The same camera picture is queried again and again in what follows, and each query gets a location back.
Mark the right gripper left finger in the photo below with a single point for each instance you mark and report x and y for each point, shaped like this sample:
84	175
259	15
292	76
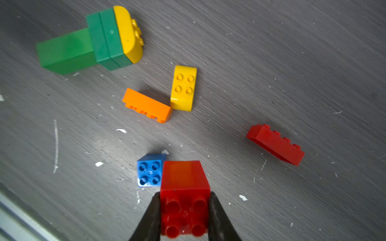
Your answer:
149	228

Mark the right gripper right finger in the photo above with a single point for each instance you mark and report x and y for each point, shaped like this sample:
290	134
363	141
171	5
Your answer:
220	227

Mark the red square lego brick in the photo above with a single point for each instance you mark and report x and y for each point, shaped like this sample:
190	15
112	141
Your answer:
184	197

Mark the blue square lego brick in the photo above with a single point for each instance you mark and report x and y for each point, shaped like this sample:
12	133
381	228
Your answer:
149	170

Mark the orange long lego brick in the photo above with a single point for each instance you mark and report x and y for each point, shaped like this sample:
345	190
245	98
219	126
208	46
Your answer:
145	105

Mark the yellow curved lego brick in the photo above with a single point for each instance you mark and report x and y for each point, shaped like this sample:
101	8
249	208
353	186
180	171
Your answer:
130	34
183	88

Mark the dark green long lego brick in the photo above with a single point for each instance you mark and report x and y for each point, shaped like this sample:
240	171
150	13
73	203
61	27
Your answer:
117	58

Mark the light green square lego brick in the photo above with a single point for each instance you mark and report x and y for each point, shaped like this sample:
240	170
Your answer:
56	54

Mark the dark green upturned lego brick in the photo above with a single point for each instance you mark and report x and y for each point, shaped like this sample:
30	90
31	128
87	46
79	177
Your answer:
102	54

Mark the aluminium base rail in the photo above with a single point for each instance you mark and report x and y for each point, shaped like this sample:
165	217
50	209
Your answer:
19	222

